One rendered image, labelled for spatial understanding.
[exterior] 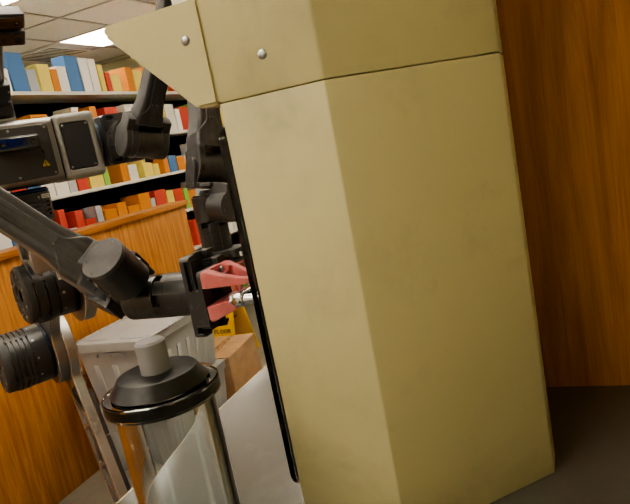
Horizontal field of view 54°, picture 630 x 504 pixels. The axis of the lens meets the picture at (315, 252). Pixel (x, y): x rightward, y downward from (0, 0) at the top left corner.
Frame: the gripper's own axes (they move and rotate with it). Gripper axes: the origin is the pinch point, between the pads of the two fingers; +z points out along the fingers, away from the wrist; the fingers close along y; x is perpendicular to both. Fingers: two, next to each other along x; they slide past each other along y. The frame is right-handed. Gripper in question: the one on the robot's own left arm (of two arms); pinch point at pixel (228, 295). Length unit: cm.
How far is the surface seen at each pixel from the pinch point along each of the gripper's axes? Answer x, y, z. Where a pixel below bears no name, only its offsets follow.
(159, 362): -57, 27, -9
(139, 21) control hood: -46, 26, -40
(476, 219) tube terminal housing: -36, 53, -14
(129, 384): -59, 25, -7
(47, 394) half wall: 94, -162, 61
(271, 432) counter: -23.0, 16.6, 16.3
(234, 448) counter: -27.9, 12.8, 16.3
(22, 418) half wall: 79, -162, 65
